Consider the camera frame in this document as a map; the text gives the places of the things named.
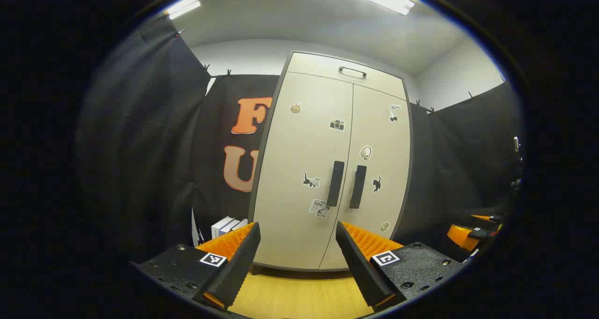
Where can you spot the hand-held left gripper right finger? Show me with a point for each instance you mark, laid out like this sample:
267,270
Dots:
358,263

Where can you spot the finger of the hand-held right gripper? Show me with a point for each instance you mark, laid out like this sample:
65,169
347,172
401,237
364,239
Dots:
489,220
484,232

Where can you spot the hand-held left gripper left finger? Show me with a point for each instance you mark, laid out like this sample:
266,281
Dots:
238,263

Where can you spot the white cabinet door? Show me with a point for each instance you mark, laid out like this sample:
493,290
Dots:
390,146
299,150

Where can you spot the white double-door shoe cabinet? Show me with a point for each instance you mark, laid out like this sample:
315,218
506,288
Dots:
260,153

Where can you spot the white cabinet drawer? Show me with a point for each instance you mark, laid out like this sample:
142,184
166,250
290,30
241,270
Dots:
309,68

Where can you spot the small ceiling light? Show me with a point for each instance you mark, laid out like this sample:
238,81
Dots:
183,6

